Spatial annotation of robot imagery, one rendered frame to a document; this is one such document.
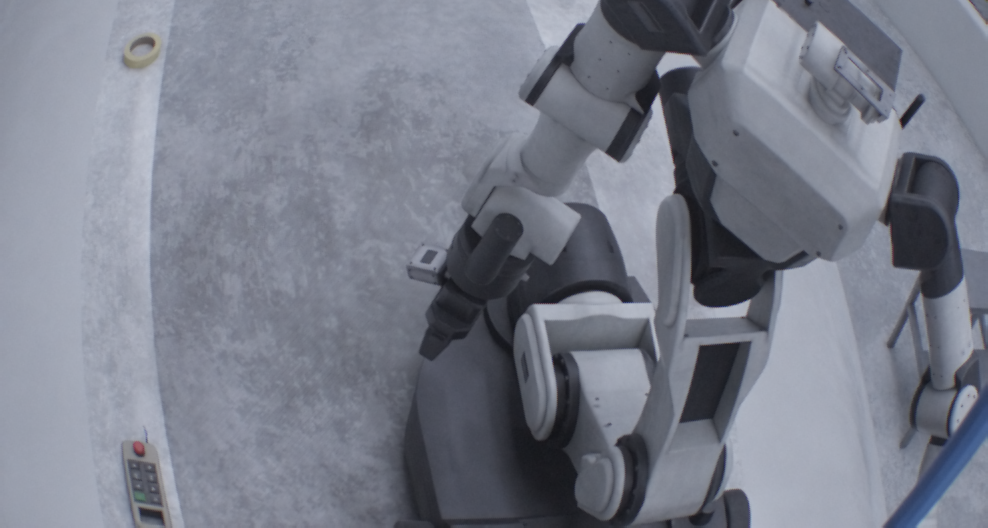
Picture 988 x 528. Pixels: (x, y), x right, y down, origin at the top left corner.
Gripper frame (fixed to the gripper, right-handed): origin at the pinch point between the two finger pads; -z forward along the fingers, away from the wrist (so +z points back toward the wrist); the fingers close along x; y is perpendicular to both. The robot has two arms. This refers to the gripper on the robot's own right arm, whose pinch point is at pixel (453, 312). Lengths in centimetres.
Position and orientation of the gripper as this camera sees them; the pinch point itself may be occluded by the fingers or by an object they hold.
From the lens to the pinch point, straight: 211.4
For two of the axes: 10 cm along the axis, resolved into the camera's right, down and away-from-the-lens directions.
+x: -4.3, 6.8, -6.0
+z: 3.2, -5.1, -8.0
